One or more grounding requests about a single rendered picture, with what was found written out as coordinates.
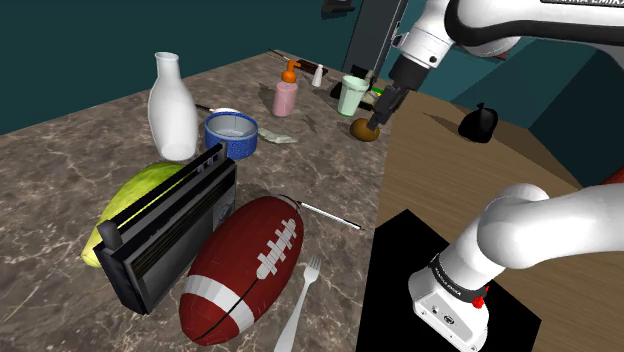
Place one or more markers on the black portable radio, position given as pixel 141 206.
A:
pixel 166 239

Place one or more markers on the dark brown flat stick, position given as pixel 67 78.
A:
pixel 304 65

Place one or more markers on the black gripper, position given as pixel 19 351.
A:
pixel 390 100

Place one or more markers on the pale green cup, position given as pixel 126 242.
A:
pixel 352 95

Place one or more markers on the white ceramic vase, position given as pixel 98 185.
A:
pixel 171 117

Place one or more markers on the black robot stand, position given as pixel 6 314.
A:
pixel 400 287

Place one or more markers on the small white shaker bottle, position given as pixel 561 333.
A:
pixel 317 76

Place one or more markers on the blue bowl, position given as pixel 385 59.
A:
pixel 231 134

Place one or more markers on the brown kiwi fruit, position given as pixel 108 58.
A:
pixel 362 131

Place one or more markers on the pink soap dispenser orange pump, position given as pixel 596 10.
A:
pixel 285 95

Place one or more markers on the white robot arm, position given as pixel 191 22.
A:
pixel 526 229

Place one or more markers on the silver black pen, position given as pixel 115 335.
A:
pixel 331 216

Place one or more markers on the silver fork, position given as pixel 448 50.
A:
pixel 298 312

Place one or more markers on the dark grey tall cabinet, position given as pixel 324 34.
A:
pixel 373 34

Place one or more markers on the black pear shaped object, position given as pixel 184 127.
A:
pixel 478 124

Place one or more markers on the red american football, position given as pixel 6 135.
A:
pixel 234 273

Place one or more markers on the crumpled grey green cloth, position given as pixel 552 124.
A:
pixel 277 137

